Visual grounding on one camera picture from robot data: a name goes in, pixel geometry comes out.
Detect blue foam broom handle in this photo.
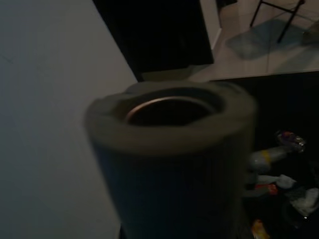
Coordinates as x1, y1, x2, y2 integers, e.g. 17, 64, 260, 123
83, 81, 259, 239

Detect black floor mat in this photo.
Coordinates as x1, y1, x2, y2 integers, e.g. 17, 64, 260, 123
211, 71, 319, 239

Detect blue floor cloth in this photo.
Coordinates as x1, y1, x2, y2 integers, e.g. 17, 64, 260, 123
225, 18, 293, 59

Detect black cabinet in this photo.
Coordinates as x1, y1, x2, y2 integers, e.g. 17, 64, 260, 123
92, 0, 215, 83

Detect clear bottle with yellow label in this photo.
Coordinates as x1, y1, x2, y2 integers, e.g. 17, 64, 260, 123
248, 145, 295, 173

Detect red orange snack wrapper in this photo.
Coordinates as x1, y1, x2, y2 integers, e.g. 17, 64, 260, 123
253, 183, 279, 197

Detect shiny crumpled foil wrapper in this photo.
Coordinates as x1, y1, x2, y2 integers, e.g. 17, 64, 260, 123
275, 130, 306, 153

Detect white crumpled paper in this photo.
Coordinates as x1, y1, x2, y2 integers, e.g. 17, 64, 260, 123
258, 174, 297, 189

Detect yellow snack wrapper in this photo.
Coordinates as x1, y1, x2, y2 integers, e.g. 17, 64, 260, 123
251, 219, 271, 239

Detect black metal chair legs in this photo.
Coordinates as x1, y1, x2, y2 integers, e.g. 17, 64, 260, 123
250, 0, 306, 43

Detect white crumpled tissue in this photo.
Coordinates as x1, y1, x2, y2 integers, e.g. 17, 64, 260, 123
290, 188, 319, 216

